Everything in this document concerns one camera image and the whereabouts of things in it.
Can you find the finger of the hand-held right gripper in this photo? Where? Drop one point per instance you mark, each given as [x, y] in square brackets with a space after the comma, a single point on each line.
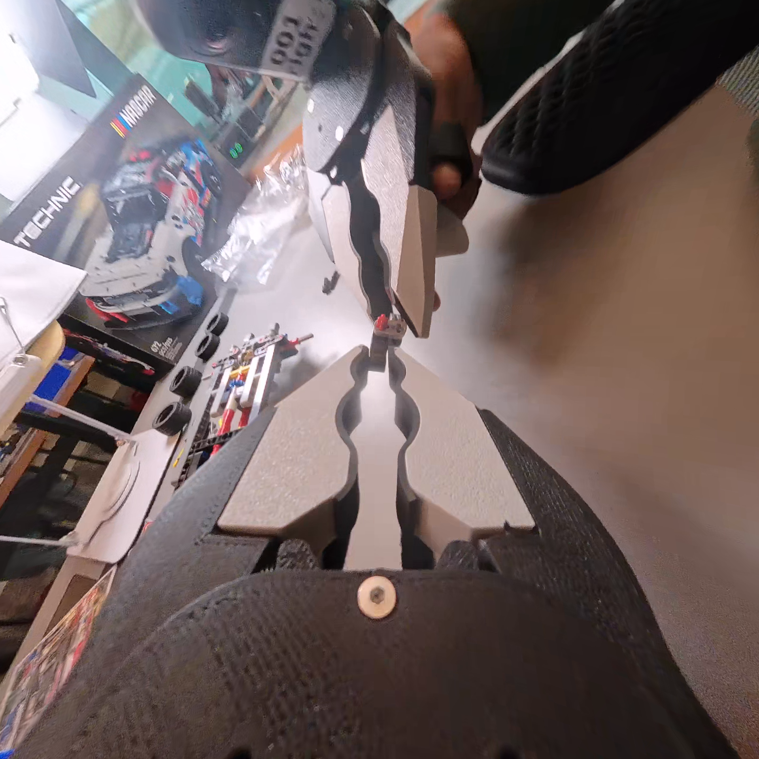
[385, 195]
[341, 231]

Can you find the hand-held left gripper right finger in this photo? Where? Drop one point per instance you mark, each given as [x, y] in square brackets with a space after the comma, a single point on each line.
[468, 468]

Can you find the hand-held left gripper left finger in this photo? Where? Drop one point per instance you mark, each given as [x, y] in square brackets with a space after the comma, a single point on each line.
[284, 468]

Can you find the small grey red lego piece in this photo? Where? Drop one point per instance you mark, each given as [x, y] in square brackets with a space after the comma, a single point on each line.
[388, 332]

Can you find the person's right forearm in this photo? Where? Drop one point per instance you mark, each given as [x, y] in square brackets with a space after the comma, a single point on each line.
[510, 47]

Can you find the small black lego pin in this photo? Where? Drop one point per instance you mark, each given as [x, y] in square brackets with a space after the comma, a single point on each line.
[329, 283]

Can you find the lego car chassis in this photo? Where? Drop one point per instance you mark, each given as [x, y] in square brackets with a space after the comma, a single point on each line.
[243, 385]

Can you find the black lego tyre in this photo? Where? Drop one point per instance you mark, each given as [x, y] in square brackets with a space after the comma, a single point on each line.
[187, 381]
[207, 347]
[172, 418]
[218, 324]

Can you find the dark lego set box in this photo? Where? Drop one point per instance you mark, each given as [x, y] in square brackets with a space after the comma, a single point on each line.
[136, 195]

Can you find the lego instruction booklet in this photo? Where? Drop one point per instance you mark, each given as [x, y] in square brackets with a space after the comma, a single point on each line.
[53, 652]

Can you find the person's right hand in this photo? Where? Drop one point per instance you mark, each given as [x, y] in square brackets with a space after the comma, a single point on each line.
[453, 77]

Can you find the clear plastic bag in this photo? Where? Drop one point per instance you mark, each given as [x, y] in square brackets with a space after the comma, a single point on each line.
[261, 219]

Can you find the black electronic device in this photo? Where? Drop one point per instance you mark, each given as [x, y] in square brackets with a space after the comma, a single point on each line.
[243, 136]

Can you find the black mesh office chair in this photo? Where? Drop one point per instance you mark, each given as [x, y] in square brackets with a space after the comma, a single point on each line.
[593, 118]

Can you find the white paper sheet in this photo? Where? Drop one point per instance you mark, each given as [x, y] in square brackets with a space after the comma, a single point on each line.
[35, 284]

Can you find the wooden table frame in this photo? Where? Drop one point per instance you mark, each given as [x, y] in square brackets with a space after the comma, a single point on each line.
[80, 370]

